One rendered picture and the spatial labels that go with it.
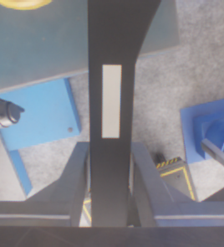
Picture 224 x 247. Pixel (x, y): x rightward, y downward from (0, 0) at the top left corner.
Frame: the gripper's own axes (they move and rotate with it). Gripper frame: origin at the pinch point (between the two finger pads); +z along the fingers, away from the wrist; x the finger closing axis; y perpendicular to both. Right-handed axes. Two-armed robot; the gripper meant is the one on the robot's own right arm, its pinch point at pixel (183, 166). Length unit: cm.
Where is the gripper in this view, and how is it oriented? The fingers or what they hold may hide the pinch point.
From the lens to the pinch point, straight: 40.5
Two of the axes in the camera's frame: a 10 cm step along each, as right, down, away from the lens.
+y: 4.2, 6.8, 6.0
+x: 8.5, -5.3, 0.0
